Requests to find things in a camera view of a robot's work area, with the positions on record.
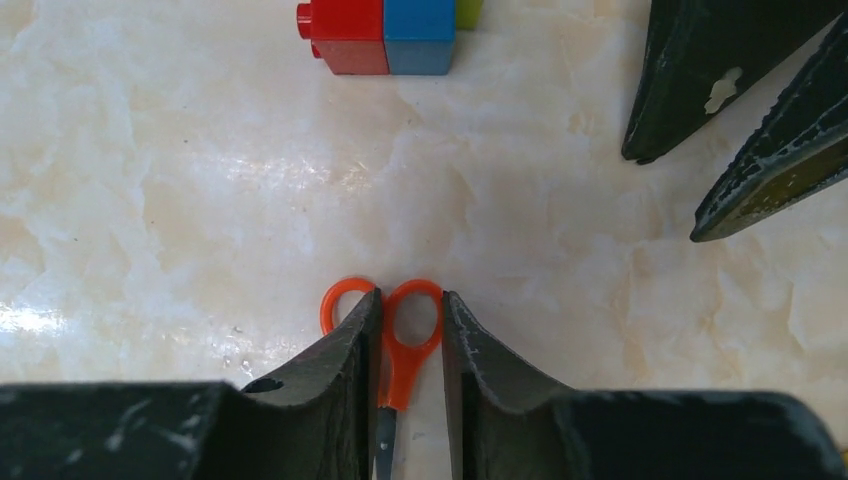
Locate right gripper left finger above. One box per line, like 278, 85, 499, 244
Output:
1, 290, 383, 479

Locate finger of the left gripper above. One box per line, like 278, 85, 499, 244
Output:
621, 1, 845, 164
690, 14, 847, 243

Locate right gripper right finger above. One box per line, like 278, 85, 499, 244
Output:
442, 292, 847, 479

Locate orange handled scissors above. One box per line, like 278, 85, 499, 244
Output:
319, 277, 445, 480

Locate colourful card pack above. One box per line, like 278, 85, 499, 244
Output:
296, 0, 483, 76

